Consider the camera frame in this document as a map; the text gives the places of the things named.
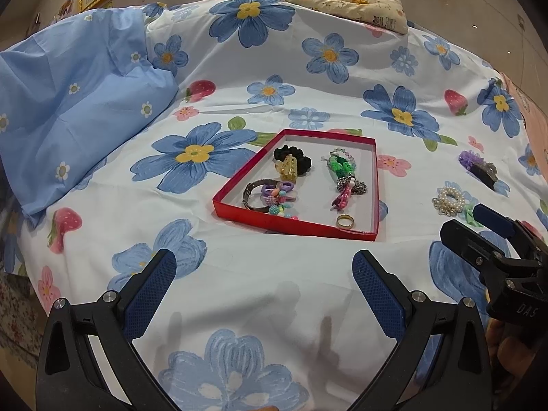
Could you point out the floral bed sheet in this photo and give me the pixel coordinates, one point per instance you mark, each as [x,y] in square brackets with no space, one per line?
[299,94]

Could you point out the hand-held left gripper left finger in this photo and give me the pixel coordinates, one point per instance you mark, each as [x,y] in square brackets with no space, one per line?
[150,291]

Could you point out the red shallow tray box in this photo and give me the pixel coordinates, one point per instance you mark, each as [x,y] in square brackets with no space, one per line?
[291,224]

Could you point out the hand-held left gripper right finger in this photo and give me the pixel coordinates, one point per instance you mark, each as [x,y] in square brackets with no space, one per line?
[379,295]

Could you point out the light blue pillow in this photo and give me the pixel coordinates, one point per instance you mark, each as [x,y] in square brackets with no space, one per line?
[85,107]

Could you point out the purple flower hair clip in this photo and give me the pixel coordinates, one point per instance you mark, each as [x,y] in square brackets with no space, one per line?
[481,175]

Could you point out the pearl scrunchie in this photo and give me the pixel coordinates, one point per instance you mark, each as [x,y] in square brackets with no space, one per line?
[441,203]

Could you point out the black scrunchie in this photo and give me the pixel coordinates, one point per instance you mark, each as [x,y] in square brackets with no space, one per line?
[302,160]

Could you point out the floral patterned rug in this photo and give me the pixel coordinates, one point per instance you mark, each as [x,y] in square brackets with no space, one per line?
[19,308]

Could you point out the yellow hair claw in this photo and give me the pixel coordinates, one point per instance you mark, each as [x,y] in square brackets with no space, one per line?
[289,169]

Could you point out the cream printed pillow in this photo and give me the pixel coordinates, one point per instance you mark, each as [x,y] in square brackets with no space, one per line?
[351,0]

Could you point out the peach printed cloth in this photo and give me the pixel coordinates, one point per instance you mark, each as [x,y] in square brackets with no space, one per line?
[533,111]

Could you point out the small pink hair clip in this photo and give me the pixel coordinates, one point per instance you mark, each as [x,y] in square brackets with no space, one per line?
[342,200]

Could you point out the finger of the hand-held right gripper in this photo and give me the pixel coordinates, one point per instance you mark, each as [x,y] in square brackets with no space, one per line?
[494,218]
[464,242]

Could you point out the person's right hand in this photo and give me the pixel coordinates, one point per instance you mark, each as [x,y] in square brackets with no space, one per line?
[509,351]

